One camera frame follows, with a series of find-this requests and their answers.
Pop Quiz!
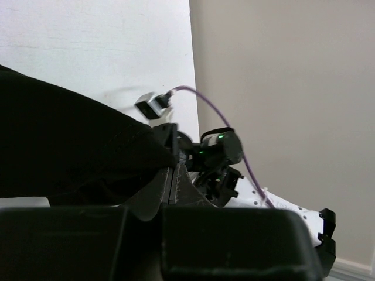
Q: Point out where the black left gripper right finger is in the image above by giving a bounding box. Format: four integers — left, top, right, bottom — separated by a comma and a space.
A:
161, 165, 319, 280

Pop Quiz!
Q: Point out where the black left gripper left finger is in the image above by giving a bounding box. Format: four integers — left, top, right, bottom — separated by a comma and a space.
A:
1, 169, 171, 280

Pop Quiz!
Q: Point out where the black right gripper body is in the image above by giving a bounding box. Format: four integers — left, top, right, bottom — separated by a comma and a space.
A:
152, 123, 243, 199

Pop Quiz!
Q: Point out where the black skirt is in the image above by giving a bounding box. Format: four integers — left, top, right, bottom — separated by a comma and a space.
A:
1, 67, 176, 206

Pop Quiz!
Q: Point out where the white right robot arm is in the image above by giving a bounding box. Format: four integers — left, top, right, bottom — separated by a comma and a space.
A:
153, 123, 336, 280

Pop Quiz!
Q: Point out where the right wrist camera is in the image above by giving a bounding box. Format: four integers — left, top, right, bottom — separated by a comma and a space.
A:
135, 92, 172, 120

